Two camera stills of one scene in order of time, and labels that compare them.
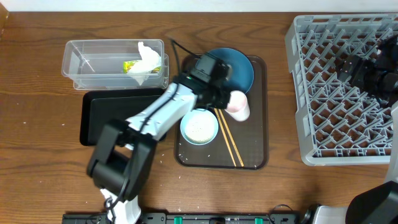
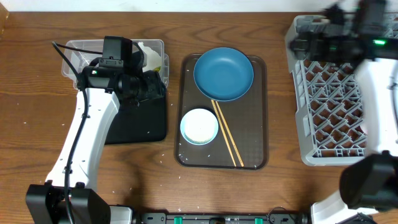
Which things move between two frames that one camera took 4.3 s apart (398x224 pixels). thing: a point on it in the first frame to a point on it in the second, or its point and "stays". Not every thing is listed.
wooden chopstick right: (231, 137) stays
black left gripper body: (219, 95) to (142, 88)
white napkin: (150, 60) stays
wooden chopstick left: (216, 112) stays
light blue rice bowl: (199, 127) stays
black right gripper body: (366, 76) to (324, 49)
